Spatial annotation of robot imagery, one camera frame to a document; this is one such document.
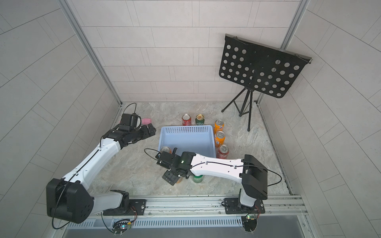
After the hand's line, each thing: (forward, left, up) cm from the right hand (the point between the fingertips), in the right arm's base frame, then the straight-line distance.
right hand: (172, 173), depth 74 cm
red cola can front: (+10, -28, +1) cm, 29 cm away
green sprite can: (-2, -13, -6) cm, 14 cm away
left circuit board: (-20, +23, -6) cm, 31 cm away
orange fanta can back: (+27, -28, +2) cm, 38 cm away
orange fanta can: (+13, +4, +3) cm, 13 cm away
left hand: (+23, +11, +8) cm, 26 cm away
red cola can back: (+33, -7, +2) cm, 33 cm away
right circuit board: (-22, -35, -10) cm, 43 cm away
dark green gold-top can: (+32, -16, +2) cm, 36 cm away
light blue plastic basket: (+22, -15, -5) cm, 27 cm away
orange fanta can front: (+19, -27, +1) cm, 33 cm away
